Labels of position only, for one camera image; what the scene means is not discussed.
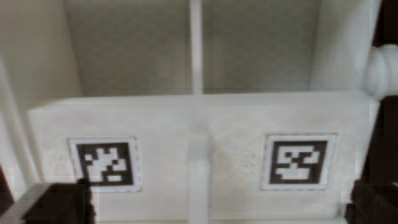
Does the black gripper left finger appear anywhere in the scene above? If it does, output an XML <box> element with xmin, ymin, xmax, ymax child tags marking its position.
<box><xmin>0</xmin><ymin>178</ymin><xmax>98</xmax><ymax>224</ymax></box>

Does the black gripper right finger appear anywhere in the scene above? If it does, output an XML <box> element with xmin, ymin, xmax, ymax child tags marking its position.
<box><xmin>345</xmin><ymin>179</ymin><xmax>398</xmax><ymax>224</ymax></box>

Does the white cabinet box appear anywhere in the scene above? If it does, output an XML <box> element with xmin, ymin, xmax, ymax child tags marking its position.
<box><xmin>0</xmin><ymin>0</ymin><xmax>398</xmax><ymax>214</ymax></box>

